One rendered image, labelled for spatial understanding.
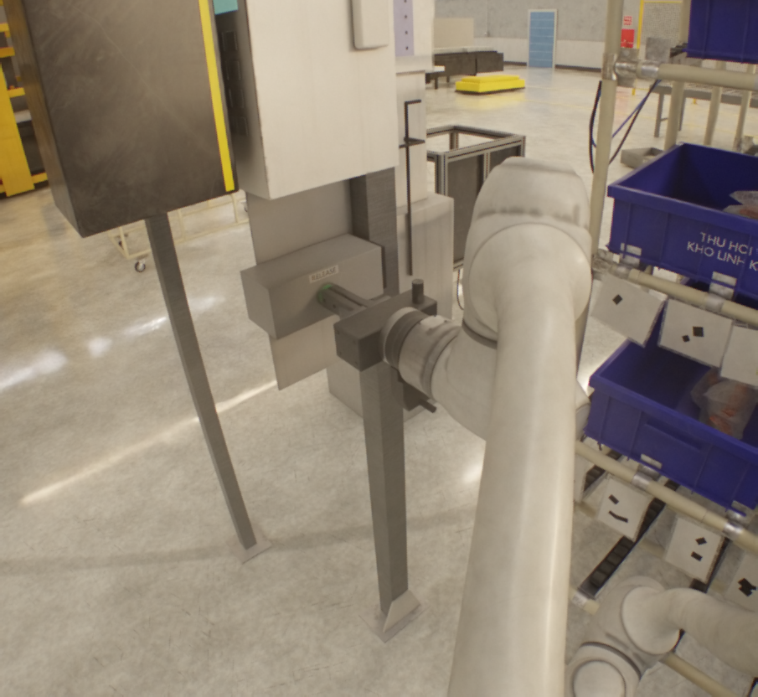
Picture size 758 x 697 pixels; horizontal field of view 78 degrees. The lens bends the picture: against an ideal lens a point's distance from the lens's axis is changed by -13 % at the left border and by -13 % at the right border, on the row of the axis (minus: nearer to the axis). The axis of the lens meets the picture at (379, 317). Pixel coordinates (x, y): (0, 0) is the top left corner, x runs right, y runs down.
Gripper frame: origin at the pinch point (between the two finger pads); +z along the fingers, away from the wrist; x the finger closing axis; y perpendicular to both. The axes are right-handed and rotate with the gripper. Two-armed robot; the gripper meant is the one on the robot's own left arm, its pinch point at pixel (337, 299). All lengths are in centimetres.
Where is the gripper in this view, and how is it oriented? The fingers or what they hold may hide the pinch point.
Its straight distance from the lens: 75.1
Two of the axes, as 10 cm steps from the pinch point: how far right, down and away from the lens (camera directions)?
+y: -0.5, -8.6, -5.0
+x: -7.6, 3.6, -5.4
